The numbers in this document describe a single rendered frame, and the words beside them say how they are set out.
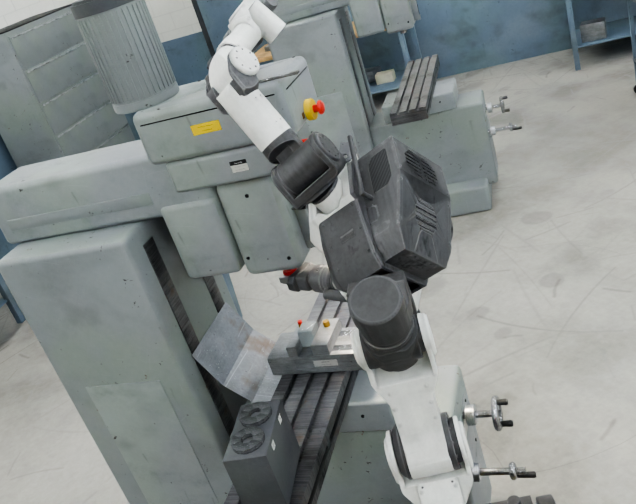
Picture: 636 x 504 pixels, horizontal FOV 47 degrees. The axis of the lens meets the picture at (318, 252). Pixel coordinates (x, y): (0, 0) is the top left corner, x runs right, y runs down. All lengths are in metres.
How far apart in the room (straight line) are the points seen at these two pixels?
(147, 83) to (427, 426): 1.20
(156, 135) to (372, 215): 0.74
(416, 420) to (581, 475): 1.49
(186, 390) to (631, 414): 1.90
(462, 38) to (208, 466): 6.73
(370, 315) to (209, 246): 0.89
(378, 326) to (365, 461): 1.14
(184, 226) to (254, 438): 0.69
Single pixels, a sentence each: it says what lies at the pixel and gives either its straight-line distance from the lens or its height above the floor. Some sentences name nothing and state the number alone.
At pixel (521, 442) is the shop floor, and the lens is 3.37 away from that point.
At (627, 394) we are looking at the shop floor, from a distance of 3.55.
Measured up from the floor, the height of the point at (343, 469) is 0.56.
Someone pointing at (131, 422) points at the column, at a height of 0.88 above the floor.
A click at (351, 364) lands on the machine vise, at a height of 0.95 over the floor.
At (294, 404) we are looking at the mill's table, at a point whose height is 0.93.
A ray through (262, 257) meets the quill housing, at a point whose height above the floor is 1.37.
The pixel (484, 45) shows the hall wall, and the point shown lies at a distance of 8.69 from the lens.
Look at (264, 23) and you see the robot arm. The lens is 1.98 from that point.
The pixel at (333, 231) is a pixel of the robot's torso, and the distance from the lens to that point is 1.75.
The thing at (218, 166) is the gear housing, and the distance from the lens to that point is 2.13.
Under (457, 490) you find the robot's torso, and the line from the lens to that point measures 1.96.
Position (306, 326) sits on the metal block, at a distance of 2.44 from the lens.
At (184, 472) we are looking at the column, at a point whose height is 0.64.
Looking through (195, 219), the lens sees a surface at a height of 1.54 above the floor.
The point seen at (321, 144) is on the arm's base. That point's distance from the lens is 1.69.
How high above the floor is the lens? 2.29
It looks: 25 degrees down
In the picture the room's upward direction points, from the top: 19 degrees counter-clockwise
